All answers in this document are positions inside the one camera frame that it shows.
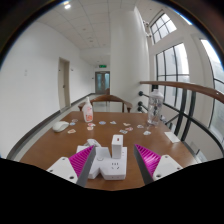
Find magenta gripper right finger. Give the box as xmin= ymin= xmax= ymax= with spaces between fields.
xmin=134 ymin=144 xmax=182 ymax=185

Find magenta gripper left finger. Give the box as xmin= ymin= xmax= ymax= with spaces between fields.
xmin=47 ymin=145 xmax=96 ymax=187

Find white paper card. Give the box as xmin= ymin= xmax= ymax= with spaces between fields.
xmin=165 ymin=132 xmax=179 ymax=143

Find wooden chair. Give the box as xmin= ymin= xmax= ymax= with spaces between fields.
xmin=77 ymin=94 xmax=134 ymax=114

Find white pump bottle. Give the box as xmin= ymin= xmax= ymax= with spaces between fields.
xmin=82 ymin=98 xmax=93 ymax=122

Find white charger adapter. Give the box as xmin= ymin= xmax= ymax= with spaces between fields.
xmin=111 ymin=135 xmax=123 ymax=159

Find clear plastic water bottle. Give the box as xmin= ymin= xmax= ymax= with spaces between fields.
xmin=148 ymin=89 xmax=164 ymax=126

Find white power strip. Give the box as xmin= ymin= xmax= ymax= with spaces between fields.
xmin=76 ymin=144 xmax=128 ymax=181

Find grey double door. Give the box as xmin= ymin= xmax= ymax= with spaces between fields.
xmin=95 ymin=71 xmax=110 ymax=94

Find beige side door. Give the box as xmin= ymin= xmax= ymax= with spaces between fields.
xmin=58 ymin=58 xmax=70 ymax=111

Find wooden stair handrail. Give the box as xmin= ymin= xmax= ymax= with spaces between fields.
xmin=141 ymin=81 xmax=224 ymax=104

